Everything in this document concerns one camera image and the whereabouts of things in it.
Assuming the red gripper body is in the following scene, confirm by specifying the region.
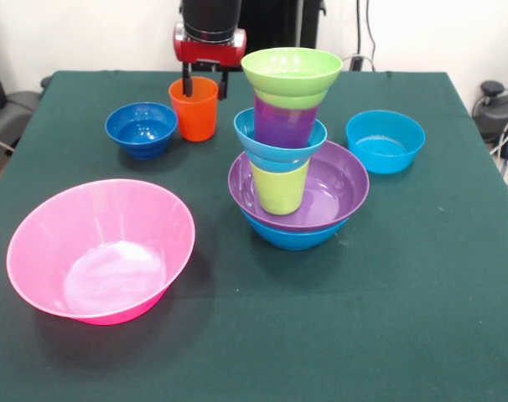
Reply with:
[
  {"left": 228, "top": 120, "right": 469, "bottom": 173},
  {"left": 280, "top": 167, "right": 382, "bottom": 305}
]
[{"left": 173, "top": 23, "right": 247, "bottom": 66}]

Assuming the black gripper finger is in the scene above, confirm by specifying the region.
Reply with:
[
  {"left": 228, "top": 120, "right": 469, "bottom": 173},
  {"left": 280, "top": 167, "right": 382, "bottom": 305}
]
[
  {"left": 218, "top": 69, "right": 231, "bottom": 101},
  {"left": 182, "top": 61, "right": 194, "bottom": 99}
]

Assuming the orange cup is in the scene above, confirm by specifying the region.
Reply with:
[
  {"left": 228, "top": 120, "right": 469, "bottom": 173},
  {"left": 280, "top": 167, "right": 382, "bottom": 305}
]
[{"left": 168, "top": 76, "right": 220, "bottom": 142}]

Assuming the cyan ribbed bowl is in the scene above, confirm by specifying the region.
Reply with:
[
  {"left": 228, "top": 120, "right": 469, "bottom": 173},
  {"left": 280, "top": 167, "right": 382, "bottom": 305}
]
[{"left": 233, "top": 107, "right": 329, "bottom": 172}]

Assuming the dark blue ribbed bowl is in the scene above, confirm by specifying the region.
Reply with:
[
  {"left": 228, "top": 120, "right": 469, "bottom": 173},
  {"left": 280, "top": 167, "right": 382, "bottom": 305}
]
[{"left": 104, "top": 101, "right": 179, "bottom": 161}]

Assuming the purple cup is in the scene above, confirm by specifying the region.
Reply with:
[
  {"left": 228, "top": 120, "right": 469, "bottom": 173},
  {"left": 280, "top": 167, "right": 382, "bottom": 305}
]
[{"left": 253, "top": 94, "right": 322, "bottom": 149}]

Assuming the green ribbed bowl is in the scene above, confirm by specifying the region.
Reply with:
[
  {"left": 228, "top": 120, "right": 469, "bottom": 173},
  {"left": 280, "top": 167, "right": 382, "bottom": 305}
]
[{"left": 240, "top": 47, "right": 345, "bottom": 111}]

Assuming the lime green cup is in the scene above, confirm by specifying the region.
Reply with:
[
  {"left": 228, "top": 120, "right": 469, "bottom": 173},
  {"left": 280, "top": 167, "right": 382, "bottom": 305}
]
[{"left": 248, "top": 158, "right": 311, "bottom": 216}]

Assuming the large purple bowl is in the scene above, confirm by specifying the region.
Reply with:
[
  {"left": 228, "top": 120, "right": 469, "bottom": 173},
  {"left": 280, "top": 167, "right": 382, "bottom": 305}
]
[{"left": 227, "top": 140, "right": 371, "bottom": 234}]

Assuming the large blue bowl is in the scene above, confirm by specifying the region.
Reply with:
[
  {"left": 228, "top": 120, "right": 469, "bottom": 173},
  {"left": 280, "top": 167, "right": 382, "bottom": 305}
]
[{"left": 241, "top": 209, "right": 351, "bottom": 252}]

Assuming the translucent blue straight-sided bowl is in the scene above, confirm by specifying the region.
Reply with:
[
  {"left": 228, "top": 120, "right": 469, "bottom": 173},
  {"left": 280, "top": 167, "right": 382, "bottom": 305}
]
[{"left": 345, "top": 109, "right": 427, "bottom": 175}]

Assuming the large pink bowl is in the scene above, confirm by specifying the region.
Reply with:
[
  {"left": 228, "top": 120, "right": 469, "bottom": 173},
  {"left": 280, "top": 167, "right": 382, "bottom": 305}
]
[{"left": 6, "top": 178, "right": 197, "bottom": 327}]

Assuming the dark green tablecloth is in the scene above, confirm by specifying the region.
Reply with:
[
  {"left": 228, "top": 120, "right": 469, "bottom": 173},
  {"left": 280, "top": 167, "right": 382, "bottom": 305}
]
[{"left": 0, "top": 70, "right": 508, "bottom": 402}]

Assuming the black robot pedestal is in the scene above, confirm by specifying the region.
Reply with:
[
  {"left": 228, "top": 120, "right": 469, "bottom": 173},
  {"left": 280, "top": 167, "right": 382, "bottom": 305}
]
[{"left": 179, "top": 0, "right": 329, "bottom": 73}]

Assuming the black cable with plug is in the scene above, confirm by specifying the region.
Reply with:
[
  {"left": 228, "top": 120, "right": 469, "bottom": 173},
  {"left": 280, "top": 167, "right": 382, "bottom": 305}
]
[{"left": 349, "top": 0, "right": 377, "bottom": 72}]

